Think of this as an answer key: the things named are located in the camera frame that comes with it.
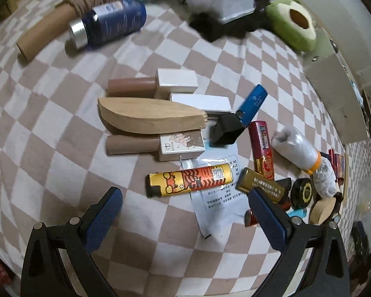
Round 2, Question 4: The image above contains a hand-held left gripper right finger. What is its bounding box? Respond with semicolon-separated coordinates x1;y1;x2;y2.
248;187;350;297

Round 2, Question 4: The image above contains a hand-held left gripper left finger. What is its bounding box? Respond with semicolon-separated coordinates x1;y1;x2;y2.
20;187;123;297

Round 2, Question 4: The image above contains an orange tiger print lighter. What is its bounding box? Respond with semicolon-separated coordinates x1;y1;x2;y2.
147;163;234;198

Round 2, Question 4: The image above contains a red metallic lighter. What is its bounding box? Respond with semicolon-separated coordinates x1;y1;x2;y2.
244;209;260;227

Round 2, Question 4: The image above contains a round black tin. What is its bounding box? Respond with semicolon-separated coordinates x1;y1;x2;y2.
291;179;314;208

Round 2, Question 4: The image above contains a white paper sachet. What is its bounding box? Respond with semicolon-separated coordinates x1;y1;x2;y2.
179;153;251;239

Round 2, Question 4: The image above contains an oval wooden box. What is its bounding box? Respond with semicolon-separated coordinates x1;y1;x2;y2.
309;198;336;225

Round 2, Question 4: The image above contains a red and gold lighter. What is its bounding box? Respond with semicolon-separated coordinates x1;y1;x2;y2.
248;121;275;180

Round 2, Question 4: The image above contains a white fluffy ball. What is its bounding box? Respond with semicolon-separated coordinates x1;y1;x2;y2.
312;159;339;197

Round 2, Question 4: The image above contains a plastic bag roll orange band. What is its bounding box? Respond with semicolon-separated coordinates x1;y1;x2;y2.
271;126;322;177

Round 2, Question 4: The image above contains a red patterned box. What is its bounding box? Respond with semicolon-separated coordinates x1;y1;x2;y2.
328;149;347;180

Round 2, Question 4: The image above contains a black plastic cap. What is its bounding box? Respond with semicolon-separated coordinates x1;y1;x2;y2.
209;113;245;146

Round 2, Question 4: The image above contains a clear plastic bin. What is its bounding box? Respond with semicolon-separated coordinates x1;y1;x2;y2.
352;175;371;223

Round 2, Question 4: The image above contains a boat-shaped wooden block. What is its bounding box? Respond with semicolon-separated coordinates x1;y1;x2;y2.
98;97;208;135

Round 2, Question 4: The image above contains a bright blue lighter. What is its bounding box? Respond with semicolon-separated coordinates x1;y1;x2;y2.
236;84;269;127

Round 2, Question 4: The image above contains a long white box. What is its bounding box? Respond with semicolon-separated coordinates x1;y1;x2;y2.
170;93;232;120

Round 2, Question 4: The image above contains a white storage box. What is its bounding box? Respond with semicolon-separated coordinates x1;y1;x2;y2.
304;28;368;144

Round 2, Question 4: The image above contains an avocado plush toy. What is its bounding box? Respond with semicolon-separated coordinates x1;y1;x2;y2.
265;0;317;53

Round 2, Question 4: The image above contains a cardboard tube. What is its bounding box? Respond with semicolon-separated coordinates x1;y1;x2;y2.
16;0;135;61

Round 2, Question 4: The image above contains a dark blue bottle silver cap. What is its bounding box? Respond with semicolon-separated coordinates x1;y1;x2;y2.
69;0;147;50

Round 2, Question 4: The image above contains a black cloth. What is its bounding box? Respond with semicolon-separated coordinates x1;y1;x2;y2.
188;9;266;41

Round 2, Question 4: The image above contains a white cartoon box brown handle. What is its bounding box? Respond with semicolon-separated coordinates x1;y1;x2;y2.
106;130;205;162

